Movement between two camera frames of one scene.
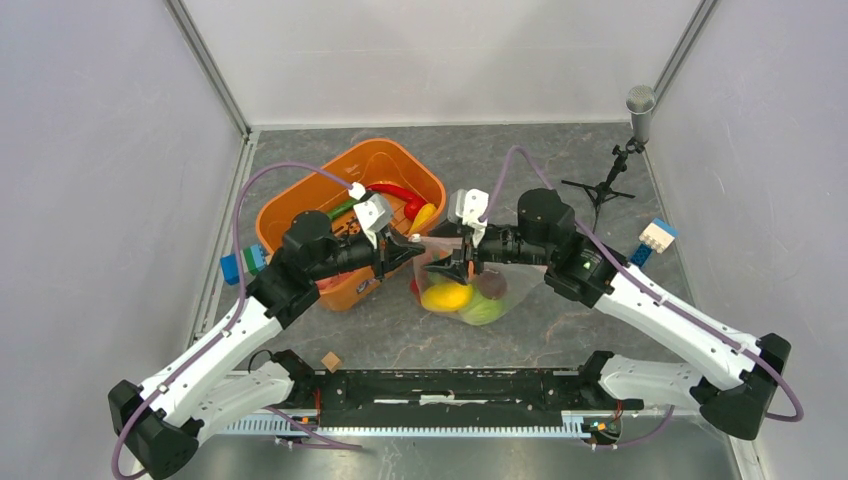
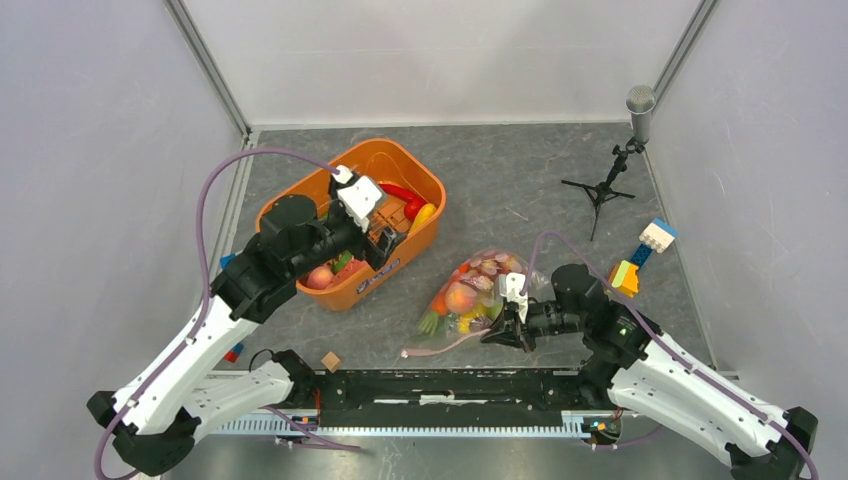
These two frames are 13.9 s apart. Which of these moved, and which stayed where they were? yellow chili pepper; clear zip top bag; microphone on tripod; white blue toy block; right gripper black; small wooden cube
Moved: clear zip top bag; right gripper black
Stayed: yellow chili pepper; microphone on tripod; white blue toy block; small wooden cube
